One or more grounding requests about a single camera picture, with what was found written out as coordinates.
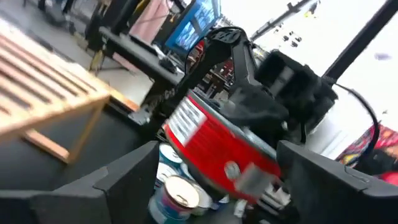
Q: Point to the red label seafood can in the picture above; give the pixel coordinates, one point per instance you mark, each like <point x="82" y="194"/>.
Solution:
<point x="211" y="146"/>

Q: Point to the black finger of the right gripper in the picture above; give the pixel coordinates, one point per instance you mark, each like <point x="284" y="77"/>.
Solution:
<point x="255" y="109"/>

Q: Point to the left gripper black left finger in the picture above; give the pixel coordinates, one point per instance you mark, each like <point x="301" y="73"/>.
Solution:
<point x="93" y="199"/>

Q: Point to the pink patterned cloth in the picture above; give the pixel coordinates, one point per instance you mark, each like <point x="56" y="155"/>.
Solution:
<point x="149" y="18"/>

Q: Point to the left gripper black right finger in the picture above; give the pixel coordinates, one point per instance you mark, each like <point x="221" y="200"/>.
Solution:
<point x="342" y="196"/>

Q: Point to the grey desk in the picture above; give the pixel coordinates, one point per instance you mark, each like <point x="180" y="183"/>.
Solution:
<point x="140" y="53"/>

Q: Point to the gold lid pink blue can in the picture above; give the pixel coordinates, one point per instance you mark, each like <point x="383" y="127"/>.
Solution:
<point x="178" y="194"/>

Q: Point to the wooden slatted shelf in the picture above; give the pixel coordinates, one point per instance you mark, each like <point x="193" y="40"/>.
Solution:
<point x="56" y="113"/>

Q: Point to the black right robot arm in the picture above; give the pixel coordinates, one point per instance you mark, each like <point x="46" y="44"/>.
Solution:
<point x="224" y="40"/>

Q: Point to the monitor with blue screen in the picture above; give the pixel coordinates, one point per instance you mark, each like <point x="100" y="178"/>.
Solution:
<point x="199" y="25"/>

